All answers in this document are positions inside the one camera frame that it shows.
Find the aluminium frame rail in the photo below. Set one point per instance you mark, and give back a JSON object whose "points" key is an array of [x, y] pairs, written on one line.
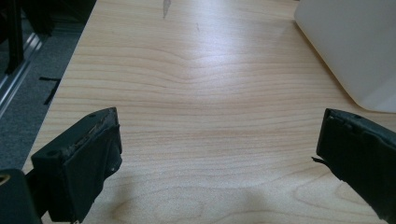
{"points": [[15, 74]]}

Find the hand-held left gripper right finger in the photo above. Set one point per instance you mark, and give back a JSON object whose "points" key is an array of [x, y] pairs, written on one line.
{"points": [[358, 149]]}

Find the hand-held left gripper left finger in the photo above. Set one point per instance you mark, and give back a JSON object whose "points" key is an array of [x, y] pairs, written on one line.
{"points": [[77, 161]]}

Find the black metal stand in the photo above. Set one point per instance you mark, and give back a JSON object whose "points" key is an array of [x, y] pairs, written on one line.
{"points": [[15, 34]]}

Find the white plastic container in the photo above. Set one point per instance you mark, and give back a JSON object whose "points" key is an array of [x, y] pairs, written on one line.
{"points": [[351, 46]]}

